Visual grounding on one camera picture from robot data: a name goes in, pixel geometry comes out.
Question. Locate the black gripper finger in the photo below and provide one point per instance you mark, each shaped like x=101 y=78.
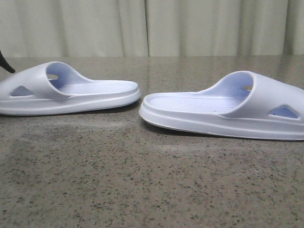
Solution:
x=4 y=64

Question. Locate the light blue slipper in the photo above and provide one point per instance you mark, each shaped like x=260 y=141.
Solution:
x=242 y=104
x=57 y=88

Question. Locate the white pleated curtain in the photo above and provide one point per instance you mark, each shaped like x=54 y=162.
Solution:
x=156 y=28

